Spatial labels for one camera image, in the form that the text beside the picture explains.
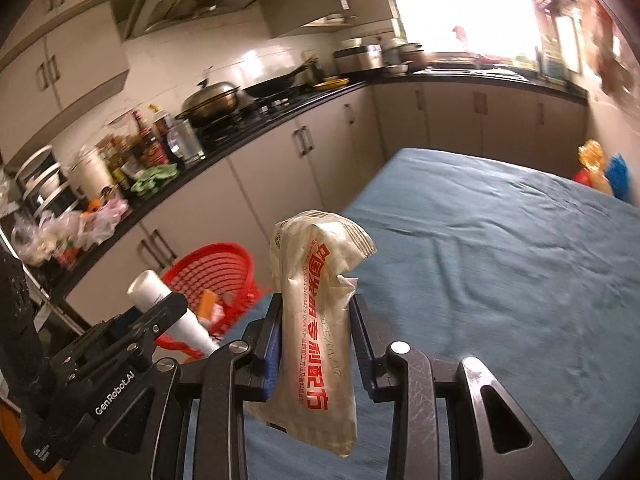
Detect steel rice cooker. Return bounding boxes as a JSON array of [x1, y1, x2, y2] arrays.
[[332, 45, 385, 75]]

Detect range hood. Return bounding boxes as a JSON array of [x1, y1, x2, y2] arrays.
[[112, 0, 296, 41]]

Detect blue plastic bag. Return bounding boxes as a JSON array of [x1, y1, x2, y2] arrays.
[[604, 152, 632, 203]]

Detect gas stove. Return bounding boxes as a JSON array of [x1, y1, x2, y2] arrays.
[[195, 92, 306, 146]]

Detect dish rack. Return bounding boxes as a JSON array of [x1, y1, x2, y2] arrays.
[[15, 145, 81, 221]]

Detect yellow plastic bag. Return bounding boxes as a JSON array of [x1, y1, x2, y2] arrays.
[[577, 140, 613, 196]]

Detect white plastic tube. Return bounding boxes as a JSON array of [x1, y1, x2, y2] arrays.
[[126, 270, 221, 356]]

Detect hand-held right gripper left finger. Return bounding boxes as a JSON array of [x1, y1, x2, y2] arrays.
[[65, 294, 283, 480]]

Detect group of condiment bottles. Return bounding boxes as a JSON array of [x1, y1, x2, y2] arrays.
[[95, 105, 173, 186]]

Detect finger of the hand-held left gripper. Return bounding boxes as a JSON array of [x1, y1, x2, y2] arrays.
[[107, 292, 187, 361]]

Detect steel lidded pot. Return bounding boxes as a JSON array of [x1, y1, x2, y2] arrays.
[[177, 79, 242, 128]]

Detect brown hanging bag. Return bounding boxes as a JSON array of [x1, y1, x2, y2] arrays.
[[595, 35, 633, 96]]

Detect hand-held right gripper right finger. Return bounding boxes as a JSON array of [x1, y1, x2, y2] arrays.
[[352, 296, 573, 480]]

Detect green cloth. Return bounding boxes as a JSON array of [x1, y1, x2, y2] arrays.
[[130, 164, 180, 198]]

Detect blue table cloth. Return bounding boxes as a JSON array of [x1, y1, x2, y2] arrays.
[[240, 147, 640, 480]]

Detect window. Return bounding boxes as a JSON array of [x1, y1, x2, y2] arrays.
[[380, 0, 546, 61]]

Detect glass jar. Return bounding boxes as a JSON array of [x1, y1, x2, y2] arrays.
[[167, 119, 207, 163]]

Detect black kitchen counter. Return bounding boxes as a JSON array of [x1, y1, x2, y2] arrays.
[[0, 67, 588, 311]]

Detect brown cooking pot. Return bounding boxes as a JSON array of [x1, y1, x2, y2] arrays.
[[397, 42, 427, 73]]

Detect beige lower cabinets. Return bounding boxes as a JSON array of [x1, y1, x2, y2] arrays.
[[60, 80, 588, 321]]

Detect black wok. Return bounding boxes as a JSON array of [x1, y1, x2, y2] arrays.
[[242, 62, 321, 98]]

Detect plastic bags on counter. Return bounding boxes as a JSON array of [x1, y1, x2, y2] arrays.
[[10, 195, 133, 268]]

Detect white packet with red print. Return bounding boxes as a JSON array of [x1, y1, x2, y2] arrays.
[[244, 209, 377, 460]]

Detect red plastic basket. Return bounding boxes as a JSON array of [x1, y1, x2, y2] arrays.
[[155, 243, 273, 361]]

